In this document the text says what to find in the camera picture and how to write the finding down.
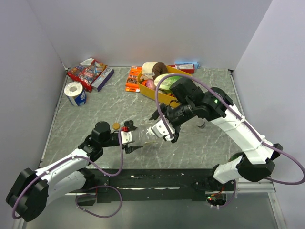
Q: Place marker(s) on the brown plush toy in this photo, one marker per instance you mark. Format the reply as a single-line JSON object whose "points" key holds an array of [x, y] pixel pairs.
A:
{"points": [[151, 70]]}

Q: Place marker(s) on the orange packet box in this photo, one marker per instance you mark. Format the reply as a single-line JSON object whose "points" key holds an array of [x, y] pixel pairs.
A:
{"points": [[131, 84]]}

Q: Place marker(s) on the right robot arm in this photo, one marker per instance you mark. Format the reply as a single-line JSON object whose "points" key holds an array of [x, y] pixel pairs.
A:
{"points": [[254, 163]]}

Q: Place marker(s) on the purple toy onion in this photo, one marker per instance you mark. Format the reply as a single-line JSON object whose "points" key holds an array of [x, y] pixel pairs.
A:
{"points": [[150, 84]]}

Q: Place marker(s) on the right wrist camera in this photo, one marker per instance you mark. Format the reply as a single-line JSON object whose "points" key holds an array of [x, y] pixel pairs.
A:
{"points": [[160, 130]]}

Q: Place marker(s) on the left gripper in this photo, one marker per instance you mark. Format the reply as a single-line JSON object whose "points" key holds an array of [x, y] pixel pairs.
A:
{"points": [[130, 148]]}

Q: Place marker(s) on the green toy lettuce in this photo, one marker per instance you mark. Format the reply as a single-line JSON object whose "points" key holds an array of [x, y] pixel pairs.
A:
{"points": [[167, 83]]}

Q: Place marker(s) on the toilet paper roll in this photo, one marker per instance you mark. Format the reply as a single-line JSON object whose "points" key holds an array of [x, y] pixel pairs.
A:
{"points": [[75, 93]]}

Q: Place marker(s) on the yellow plastic basket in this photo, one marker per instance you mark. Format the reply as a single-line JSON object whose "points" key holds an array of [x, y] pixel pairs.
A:
{"points": [[162, 98]]}

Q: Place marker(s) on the blue red box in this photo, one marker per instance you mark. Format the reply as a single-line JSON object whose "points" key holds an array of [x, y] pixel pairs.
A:
{"points": [[185, 66]]}

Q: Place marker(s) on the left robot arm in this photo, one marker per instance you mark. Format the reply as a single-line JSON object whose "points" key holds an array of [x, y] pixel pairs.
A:
{"points": [[33, 190]]}

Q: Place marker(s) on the purple silver box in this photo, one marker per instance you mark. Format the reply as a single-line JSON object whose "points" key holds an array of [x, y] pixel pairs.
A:
{"points": [[101, 81]]}

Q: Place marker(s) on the red snack bag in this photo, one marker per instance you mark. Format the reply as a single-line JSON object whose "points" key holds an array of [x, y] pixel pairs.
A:
{"points": [[86, 72]]}

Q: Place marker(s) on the green glass bottle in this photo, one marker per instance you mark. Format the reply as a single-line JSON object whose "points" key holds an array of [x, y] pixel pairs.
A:
{"points": [[235, 156]]}

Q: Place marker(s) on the white bottle cap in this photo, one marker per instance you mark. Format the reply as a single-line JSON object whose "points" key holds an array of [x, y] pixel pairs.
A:
{"points": [[150, 131]]}

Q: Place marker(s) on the brown bottle cap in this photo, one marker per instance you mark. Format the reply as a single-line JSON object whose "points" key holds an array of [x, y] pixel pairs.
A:
{"points": [[116, 126]]}

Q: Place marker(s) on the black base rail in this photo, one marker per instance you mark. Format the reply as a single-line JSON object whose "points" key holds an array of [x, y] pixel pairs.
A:
{"points": [[144, 184]]}

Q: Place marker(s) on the large clear plastic bottle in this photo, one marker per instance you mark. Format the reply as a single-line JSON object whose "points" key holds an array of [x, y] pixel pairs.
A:
{"points": [[141, 138]]}

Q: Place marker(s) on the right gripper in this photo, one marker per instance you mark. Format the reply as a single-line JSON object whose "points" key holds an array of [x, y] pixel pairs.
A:
{"points": [[165, 109]]}

